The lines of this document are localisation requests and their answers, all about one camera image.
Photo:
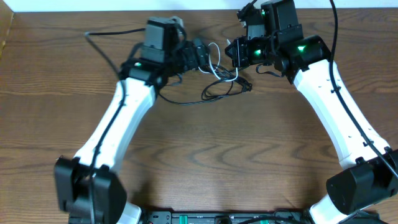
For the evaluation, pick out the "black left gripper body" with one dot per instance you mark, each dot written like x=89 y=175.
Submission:
x=201 y=53

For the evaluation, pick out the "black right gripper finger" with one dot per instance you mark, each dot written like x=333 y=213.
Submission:
x=232 y=47
x=234 y=59

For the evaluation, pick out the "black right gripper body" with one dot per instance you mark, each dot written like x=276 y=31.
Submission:
x=255 y=52

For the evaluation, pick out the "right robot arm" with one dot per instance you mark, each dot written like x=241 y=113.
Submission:
x=274 y=37

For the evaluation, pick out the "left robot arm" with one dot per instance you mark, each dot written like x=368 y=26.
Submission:
x=88 y=186

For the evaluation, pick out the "cardboard side panel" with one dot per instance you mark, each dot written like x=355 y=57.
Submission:
x=6 y=18

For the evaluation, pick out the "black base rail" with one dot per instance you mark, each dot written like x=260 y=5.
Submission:
x=167 y=217

